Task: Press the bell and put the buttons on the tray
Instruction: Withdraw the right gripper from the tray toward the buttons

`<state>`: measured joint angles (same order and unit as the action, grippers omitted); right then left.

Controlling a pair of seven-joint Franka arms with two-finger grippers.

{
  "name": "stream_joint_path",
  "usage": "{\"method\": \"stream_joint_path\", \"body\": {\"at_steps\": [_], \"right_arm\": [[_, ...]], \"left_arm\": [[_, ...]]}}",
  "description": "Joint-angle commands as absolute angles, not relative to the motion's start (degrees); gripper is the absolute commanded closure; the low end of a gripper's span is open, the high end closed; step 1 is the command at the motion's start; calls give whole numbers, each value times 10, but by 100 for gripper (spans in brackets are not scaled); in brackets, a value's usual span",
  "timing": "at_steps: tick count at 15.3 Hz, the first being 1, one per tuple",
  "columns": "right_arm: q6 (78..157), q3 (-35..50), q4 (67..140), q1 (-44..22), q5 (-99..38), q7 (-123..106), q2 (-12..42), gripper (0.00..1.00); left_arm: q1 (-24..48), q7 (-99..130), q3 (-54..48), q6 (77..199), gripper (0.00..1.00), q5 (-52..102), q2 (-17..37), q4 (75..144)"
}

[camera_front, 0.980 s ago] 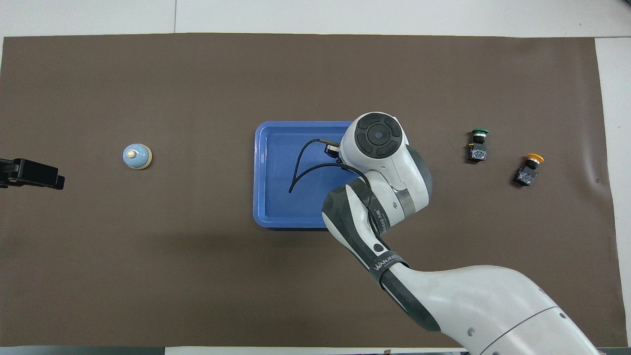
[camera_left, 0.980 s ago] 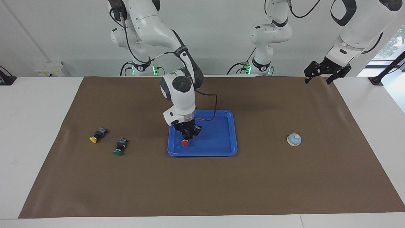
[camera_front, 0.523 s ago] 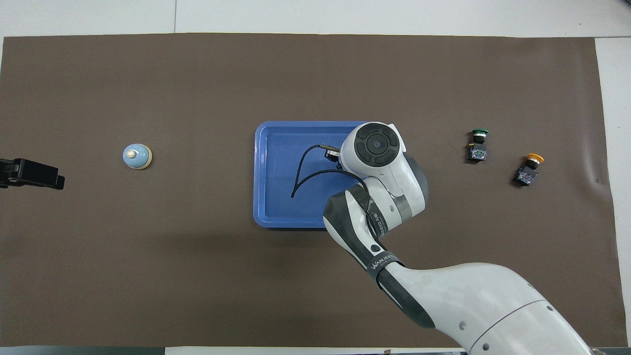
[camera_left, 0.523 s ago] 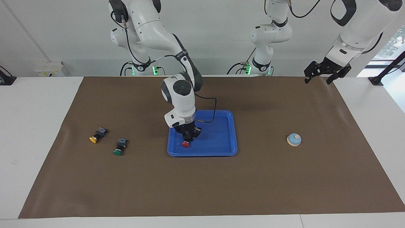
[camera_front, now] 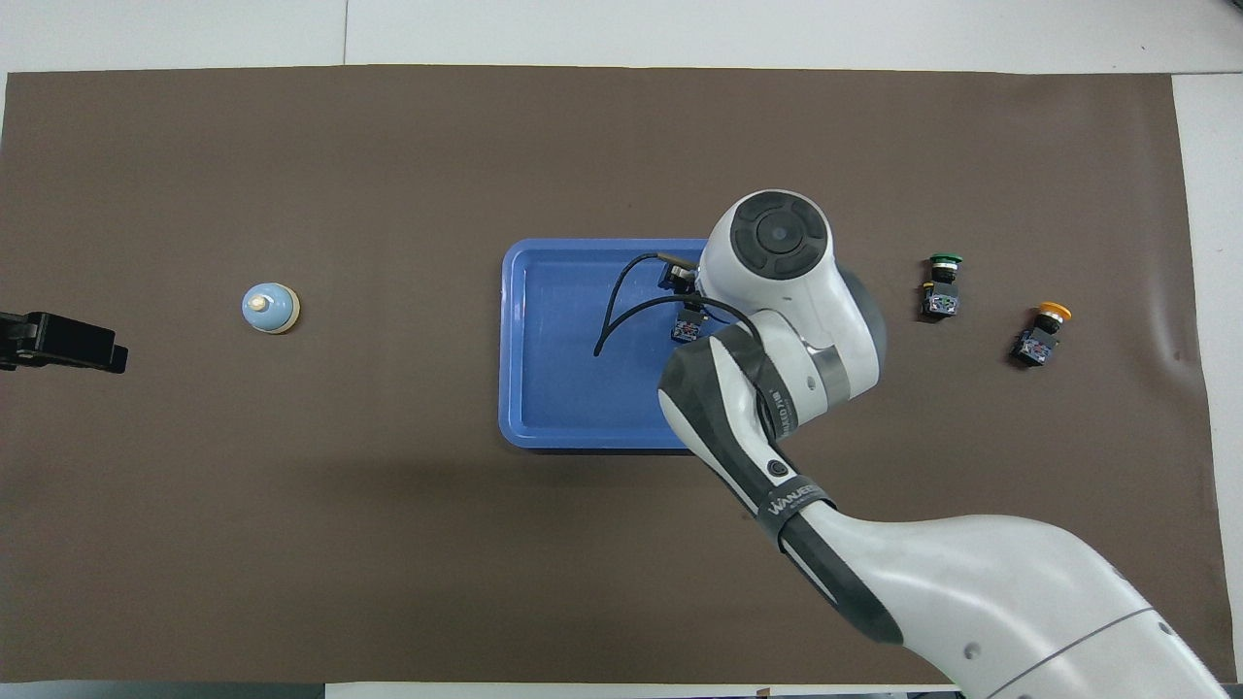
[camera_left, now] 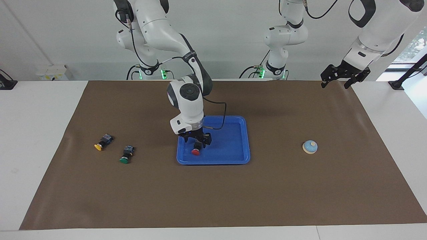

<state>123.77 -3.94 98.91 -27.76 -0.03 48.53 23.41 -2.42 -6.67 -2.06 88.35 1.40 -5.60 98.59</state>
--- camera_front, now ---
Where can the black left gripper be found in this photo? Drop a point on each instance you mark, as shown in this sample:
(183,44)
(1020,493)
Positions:
(58,338)

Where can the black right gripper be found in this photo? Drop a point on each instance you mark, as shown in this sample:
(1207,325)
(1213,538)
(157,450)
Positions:
(678,277)

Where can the red push button switch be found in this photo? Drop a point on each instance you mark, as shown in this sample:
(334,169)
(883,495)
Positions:
(688,330)

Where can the blue service bell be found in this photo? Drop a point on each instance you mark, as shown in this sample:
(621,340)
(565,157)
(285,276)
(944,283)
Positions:
(267,311)

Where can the green push button switch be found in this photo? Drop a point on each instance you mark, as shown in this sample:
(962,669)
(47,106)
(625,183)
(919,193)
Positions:
(941,296)

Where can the yellow push button switch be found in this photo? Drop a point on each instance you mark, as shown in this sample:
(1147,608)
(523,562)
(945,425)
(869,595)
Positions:
(1037,340)

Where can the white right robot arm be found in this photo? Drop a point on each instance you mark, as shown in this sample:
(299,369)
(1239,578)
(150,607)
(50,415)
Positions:
(777,291)

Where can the blue plastic tray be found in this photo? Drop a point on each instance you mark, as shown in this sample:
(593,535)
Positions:
(554,388)

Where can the brown table mat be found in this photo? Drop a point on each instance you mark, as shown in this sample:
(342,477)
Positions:
(388,544)

